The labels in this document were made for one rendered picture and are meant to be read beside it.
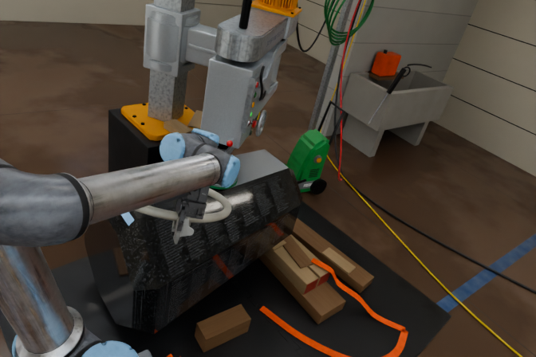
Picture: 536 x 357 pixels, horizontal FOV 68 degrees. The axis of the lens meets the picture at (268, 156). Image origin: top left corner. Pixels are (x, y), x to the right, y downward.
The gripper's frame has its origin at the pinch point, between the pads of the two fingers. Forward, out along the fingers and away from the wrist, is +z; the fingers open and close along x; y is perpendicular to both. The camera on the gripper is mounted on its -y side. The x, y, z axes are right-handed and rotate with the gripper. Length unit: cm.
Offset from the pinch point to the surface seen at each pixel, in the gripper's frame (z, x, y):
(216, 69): -58, 61, 14
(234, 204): 11, 78, 47
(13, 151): 55, 268, -93
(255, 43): -73, 50, 26
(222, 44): -69, 55, 13
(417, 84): -119, 313, 341
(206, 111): -37, 69, 17
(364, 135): -36, 274, 257
